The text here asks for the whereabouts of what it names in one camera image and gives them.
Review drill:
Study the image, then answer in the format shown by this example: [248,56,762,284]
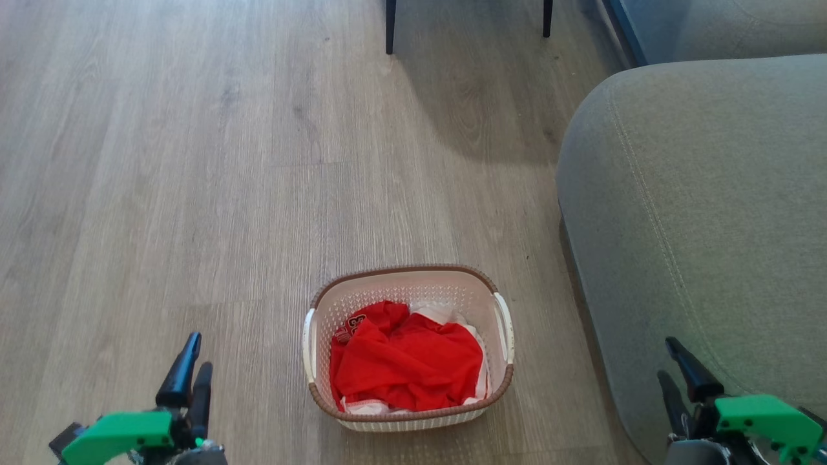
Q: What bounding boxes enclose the grey chair black legs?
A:
[385,0,554,56]

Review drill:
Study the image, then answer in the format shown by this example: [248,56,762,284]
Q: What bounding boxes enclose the red basketball jersey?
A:
[329,300,485,413]

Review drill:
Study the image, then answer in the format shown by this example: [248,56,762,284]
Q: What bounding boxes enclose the white laundry basket brown rim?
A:
[302,263,516,432]

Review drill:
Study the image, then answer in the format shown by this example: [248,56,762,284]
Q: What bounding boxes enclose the white garment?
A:
[340,302,492,415]

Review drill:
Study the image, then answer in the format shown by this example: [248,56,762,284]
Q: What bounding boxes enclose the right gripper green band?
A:
[657,336,827,465]

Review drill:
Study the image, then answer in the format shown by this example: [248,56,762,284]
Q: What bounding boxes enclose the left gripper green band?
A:
[49,332,228,465]

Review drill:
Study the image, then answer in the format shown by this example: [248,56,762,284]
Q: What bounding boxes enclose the grey fabric sofa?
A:
[556,0,827,465]

